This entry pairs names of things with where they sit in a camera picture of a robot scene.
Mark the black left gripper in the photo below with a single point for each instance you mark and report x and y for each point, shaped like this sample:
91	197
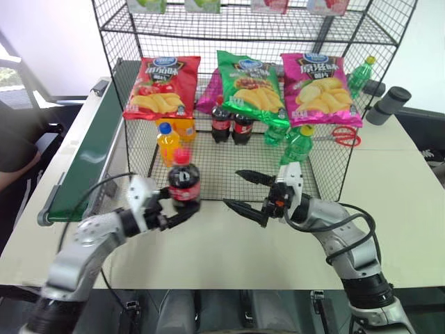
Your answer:
157	214

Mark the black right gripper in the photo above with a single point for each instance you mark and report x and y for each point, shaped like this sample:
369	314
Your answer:
278	202

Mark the cola bottle with red cap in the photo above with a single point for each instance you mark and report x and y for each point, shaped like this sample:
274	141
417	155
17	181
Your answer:
220	121
242	129
184	188

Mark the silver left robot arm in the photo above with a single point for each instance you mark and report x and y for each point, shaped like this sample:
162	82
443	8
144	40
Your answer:
80	250

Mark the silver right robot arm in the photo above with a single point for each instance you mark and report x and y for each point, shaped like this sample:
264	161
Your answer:
330	215

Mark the green belt conveyor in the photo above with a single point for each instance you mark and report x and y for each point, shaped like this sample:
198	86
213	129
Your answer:
94	146

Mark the orange soda bottle blue cap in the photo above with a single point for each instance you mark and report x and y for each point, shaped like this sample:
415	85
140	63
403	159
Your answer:
168	144

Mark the green soda bottle yellow cap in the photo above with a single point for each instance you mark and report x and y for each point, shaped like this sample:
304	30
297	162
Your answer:
295	146
359	78

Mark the green potato chip bag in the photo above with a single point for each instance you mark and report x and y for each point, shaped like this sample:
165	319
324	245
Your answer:
250	90

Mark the dark grey rounded housing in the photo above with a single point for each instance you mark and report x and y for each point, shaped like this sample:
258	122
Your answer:
180	311

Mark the magenta foil snack bag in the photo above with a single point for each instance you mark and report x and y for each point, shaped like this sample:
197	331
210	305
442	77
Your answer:
208	95

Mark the red potato chip bag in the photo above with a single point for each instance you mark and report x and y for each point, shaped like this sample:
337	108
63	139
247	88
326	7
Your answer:
163	87

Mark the pink potato chip bag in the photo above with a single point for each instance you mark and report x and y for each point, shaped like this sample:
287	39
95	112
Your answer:
320	94

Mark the grey and black cylinder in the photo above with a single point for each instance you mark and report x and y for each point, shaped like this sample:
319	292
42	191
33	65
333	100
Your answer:
386	104

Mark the person in dark clothing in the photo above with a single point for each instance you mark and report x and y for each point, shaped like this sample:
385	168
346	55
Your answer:
17	139

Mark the black padded furniture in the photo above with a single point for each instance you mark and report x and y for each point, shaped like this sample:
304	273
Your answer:
420	121

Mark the red printed carton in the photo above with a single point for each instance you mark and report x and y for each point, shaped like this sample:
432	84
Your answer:
269	5
330	7

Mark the green printed carton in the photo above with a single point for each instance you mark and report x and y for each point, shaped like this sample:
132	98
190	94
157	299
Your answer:
146	5
203	5

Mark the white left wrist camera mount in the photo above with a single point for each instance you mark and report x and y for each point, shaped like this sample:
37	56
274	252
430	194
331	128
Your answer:
139	191

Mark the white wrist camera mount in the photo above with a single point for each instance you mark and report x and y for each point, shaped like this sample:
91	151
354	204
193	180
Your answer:
139	191
293	177

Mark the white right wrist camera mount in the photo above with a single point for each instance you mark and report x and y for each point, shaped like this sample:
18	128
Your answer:
293	177

